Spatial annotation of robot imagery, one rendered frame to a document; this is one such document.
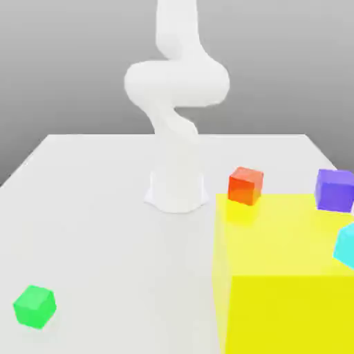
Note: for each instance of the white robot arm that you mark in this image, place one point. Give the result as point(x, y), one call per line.
point(177, 83)

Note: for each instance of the small red cube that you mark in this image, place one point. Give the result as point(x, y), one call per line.
point(244, 186)

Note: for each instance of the small purple cube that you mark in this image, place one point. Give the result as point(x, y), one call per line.
point(334, 190)

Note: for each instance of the small cyan cube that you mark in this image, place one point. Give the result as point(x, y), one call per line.
point(345, 246)

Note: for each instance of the small green cube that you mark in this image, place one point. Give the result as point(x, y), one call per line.
point(34, 307)

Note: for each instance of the large yellow box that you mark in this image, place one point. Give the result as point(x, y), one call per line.
point(284, 276)

